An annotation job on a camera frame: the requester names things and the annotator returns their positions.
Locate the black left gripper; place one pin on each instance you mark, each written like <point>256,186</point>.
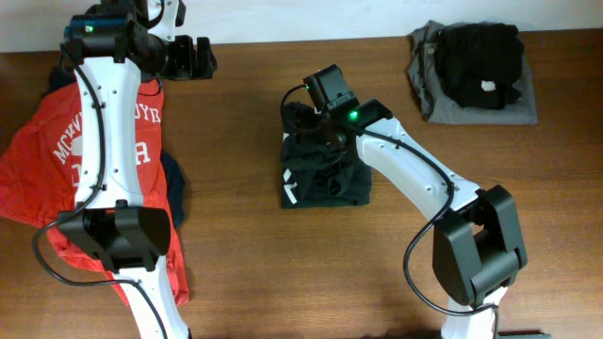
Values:
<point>187,68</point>

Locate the black folded garment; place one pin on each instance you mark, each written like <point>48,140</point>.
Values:
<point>478,64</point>

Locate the dark green t-shirt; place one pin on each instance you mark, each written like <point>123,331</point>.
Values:
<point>358,195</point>

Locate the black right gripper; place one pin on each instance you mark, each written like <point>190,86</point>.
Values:
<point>302,118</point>

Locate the red soccer t-shirt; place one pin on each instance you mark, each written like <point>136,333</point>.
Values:
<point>40,170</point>

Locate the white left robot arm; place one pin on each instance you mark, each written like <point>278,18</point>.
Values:
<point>111,50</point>

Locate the navy blue garment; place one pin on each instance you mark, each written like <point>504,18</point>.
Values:
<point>176,183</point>

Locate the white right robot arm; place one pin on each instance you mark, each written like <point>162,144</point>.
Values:
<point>478,248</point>

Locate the grey folded garment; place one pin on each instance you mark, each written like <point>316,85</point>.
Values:
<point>437,107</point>

